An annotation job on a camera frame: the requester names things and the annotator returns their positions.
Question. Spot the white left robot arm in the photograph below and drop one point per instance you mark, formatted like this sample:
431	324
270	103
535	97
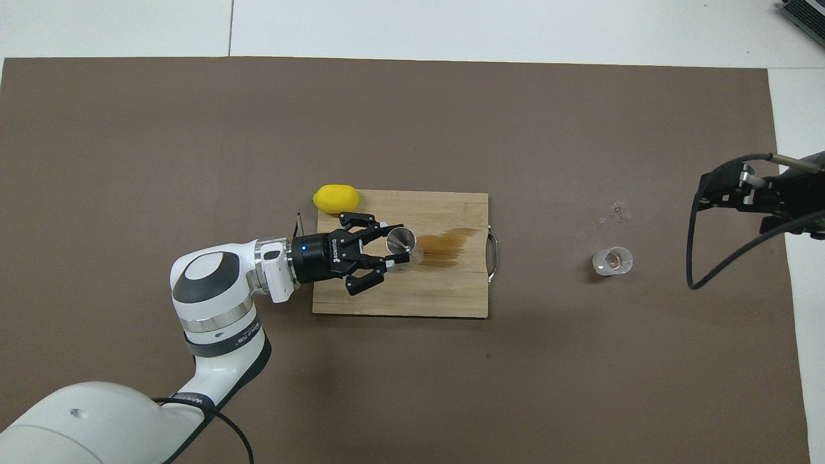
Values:
213	303

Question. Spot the steel double jigger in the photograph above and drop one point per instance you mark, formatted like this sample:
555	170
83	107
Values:
401	240

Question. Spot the grey ribbed device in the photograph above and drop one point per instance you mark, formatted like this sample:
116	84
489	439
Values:
805	16

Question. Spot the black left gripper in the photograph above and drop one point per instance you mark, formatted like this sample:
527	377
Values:
319	258

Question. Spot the wooden cutting board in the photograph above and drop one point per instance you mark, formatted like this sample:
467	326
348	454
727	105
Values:
438	290

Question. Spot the yellow lemon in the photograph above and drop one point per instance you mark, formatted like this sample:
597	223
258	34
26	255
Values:
332	196

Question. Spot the brown table mat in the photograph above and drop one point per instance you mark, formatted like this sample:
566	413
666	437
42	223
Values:
193	161

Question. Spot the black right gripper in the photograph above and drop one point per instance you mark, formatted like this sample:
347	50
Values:
802	200

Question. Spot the clear plastic cup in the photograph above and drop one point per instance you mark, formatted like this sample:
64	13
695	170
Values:
612	261

